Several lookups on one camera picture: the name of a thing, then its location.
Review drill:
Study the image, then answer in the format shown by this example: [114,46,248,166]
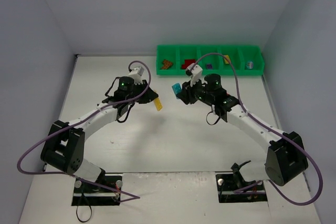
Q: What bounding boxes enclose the black loop cable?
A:
[76,192,93,222]

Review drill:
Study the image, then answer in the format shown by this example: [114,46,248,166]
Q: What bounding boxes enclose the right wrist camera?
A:
[185,63,203,87]

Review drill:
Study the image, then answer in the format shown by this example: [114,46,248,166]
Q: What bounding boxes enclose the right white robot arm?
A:
[176,74,308,186]

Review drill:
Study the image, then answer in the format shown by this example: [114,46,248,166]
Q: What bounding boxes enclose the green compartment bin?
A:
[156,45,265,76]

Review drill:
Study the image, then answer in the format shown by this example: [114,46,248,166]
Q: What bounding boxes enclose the teal lego brick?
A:
[172,83,182,96]

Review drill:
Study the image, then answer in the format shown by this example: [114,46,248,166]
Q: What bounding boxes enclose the red lego brick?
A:
[181,59,196,69]

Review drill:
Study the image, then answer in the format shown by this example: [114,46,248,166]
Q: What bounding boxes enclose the yellow lego brick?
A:
[153,97,163,111]

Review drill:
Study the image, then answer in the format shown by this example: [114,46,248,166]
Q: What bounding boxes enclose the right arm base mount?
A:
[215,161,268,204]

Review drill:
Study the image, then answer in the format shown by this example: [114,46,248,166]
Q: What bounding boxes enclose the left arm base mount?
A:
[71,178,121,206]

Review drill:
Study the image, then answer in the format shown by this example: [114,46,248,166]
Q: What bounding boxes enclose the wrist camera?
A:
[128,67,144,79]
[185,63,203,87]

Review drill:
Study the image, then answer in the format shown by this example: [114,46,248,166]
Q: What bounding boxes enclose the teal rounded lego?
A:
[245,61,254,70]

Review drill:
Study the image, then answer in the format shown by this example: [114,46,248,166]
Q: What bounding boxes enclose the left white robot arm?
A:
[40,76,159,183]

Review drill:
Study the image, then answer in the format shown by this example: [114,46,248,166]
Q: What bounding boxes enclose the brown lego plate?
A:
[160,59,174,70]

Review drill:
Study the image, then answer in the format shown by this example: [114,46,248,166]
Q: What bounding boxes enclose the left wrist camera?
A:
[128,67,144,79]

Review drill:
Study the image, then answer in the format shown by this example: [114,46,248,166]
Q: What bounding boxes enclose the yellow half-round lego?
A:
[223,55,231,65]

